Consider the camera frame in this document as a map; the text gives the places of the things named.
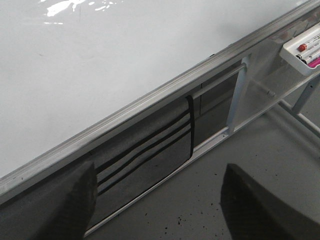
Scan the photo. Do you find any pink marker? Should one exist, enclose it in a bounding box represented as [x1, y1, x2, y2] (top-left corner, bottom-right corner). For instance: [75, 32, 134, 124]
[308, 57, 320, 68]

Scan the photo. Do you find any white plastic marker tray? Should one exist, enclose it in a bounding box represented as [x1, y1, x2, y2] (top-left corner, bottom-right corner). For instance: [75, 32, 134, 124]
[279, 23, 320, 76]

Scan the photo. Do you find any black capped marker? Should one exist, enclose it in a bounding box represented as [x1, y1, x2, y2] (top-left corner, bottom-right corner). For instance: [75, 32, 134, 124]
[296, 46, 320, 64]

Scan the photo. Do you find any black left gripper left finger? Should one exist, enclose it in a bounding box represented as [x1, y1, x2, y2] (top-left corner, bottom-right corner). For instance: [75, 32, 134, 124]
[0, 161, 97, 240]

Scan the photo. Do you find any red capped marker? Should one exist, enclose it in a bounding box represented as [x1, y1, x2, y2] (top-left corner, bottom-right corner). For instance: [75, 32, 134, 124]
[297, 32, 320, 52]

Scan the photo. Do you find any white metal stand frame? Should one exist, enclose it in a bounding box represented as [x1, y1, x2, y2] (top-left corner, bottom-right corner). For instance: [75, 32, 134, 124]
[84, 54, 320, 236]

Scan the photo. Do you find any white whiteboard with aluminium frame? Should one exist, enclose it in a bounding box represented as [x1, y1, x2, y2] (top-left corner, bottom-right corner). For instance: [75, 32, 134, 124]
[0, 0, 320, 202]

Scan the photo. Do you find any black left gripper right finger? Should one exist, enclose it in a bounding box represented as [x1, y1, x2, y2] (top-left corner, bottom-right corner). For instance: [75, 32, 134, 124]
[220, 163, 320, 240]

